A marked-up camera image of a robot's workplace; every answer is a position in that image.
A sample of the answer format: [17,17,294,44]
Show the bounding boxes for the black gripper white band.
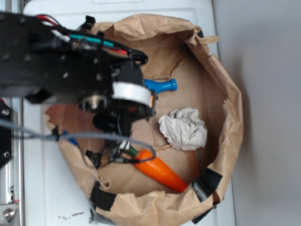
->
[93,61,157,137]

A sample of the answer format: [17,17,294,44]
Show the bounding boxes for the blue plastic bottle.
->
[144,79,177,94]

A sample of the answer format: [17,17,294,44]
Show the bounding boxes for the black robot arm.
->
[0,12,157,137]

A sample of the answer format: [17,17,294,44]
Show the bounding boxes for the crumpled white paper ball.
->
[158,107,208,151]

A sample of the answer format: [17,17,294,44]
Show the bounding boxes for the brown paper bag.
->
[58,14,244,226]

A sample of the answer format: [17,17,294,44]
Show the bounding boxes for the orange toy carrot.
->
[126,146,188,193]

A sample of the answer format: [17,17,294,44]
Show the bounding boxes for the grey braided cable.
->
[0,117,157,165]

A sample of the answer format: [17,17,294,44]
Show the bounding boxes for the black octagonal mount plate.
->
[0,99,12,169]

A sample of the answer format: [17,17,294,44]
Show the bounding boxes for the aluminium rail frame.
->
[0,97,25,226]

